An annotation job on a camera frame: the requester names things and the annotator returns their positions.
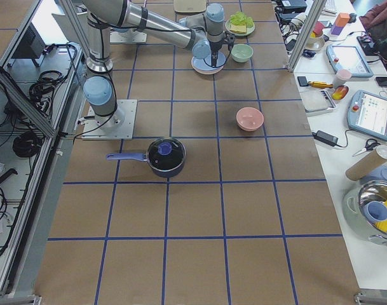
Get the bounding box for pink cup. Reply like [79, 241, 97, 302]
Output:
[332, 69, 352, 88]

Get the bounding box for pink plate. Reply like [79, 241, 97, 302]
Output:
[193, 66, 224, 75]

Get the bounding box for aluminium frame post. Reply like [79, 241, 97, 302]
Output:
[287, 0, 326, 72]

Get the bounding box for kitchen scale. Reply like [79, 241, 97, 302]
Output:
[300, 90, 336, 115]

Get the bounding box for purple orange block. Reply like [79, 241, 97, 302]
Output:
[330, 13, 350, 36]

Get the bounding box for bowl with toy blocks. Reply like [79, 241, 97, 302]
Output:
[305, 21, 325, 51]

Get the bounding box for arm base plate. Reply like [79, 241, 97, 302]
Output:
[81, 99, 137, 140]
[110, 31, 147, 44]

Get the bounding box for black phone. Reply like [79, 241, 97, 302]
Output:
[375, 76, 387, 88]

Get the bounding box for lettuce leaf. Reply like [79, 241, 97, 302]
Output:
[229, 11, 254, 27]

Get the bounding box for white toaster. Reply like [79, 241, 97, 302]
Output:
[173, 0, 207, 13]

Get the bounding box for blue plate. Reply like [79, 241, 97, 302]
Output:
[191, 51, 227, 72]

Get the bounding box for cardboard tube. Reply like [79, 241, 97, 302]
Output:
[345, 145, 387, 181]

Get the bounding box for scissors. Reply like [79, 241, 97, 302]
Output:
[352, 139, 380, 157]

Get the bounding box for pink bowl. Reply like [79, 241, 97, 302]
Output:
[236, 107, 264, 132]

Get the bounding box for green bowl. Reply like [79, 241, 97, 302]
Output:
[231, 44, 254, 63]

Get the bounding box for toy mango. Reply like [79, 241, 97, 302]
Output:
[331, 85, 349, 100]

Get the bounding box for yellow screwdriver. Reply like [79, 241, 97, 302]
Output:
[308, 81, 333, 89]

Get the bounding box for blue saucepan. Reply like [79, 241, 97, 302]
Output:
[106, 137, 186, 178]

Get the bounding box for teach pendant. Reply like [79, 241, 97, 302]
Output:
[325, 44, 374, 78]
[347, 90, 387, 141]

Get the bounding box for bread slice on plate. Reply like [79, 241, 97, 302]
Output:
[229, 24, 247, 34]

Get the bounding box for upper teach pendant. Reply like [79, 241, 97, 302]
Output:
[325, 44, 374, 78]

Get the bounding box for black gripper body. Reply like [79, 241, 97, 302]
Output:
[210, 34, 235, 67]

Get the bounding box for black power adapter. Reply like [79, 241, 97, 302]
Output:
[312, 130, 338, 147]

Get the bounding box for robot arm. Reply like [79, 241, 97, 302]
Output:
[111, 27, 139, 37]
[83, 1, 235, 129]

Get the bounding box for steel mixing bowl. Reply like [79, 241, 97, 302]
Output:
[358, 180, 387, 246]

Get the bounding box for lower teach pendant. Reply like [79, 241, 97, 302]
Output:
[347, 90, 387, 141]

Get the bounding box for green plate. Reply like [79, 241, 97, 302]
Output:
[225, 20, 255, 37]

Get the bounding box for glass pot lid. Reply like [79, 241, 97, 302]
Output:
[147, 137, 186, 171]

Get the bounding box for blue cup in bowl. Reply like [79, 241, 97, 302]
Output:
[365, 201, 387, 223]

